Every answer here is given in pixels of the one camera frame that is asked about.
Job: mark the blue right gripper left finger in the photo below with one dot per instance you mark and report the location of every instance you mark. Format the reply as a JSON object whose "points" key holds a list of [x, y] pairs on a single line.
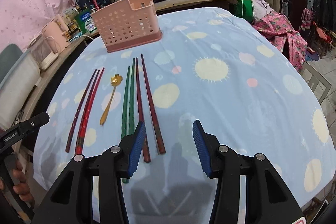
{"points": [[136, 148]]}

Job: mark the left hand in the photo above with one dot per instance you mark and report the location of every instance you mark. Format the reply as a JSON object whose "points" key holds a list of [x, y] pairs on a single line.
{"points": [[22, 188]]}

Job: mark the pink perforated utensil holder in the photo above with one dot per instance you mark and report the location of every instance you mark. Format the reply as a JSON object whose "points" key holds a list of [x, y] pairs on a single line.
{"points": [[127, 23]]}

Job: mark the gold flower spoon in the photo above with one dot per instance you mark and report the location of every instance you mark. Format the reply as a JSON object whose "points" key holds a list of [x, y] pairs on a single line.
{"points": [[115, 82]]}

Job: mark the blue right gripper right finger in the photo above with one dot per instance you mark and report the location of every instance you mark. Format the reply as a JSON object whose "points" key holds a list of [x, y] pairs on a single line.
{"points": [[199, 137]]}

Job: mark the bright red chopstick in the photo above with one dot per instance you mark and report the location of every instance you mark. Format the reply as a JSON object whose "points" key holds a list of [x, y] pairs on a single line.
{"points": [[82, 137]]}

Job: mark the white plastic tub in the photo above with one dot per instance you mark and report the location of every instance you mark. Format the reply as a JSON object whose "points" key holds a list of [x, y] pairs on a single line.
{"points": [[19, 73]]}

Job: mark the brown red chopstick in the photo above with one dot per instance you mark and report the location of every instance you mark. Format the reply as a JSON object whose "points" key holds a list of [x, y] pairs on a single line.
{"points": [[155, 122]]}

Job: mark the dark red chopstick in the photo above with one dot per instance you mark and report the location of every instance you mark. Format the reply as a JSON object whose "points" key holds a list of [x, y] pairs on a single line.
{"points": [[84, 113]]}

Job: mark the pink floral cloth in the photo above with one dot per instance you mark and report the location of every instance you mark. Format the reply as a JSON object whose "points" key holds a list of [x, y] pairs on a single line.
{"points": [[277, 29]]}

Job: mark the dark maroon chopstick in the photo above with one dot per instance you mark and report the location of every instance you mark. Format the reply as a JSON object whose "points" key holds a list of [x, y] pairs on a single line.
{"points": [[74, 122]]}

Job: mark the green white package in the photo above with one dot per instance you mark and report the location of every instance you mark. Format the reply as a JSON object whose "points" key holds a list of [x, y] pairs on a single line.
{"points": [[85, 21]]}

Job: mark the pink electric kettle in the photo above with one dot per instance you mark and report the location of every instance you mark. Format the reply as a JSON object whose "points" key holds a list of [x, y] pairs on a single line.
{"points": [[56, 33]]}

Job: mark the white small appliance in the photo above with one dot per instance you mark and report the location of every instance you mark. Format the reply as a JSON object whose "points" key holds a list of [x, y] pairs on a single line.
{"points": [[42, 52]]}

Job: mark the light blue patterned tablecloth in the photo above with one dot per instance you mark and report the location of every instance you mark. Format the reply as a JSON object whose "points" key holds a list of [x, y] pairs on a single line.
{"points": [[209, 66]]}

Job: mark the green chopstick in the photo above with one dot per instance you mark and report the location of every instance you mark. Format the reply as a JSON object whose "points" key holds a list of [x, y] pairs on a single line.
{"points": [[125, 102], [131, 100]]}

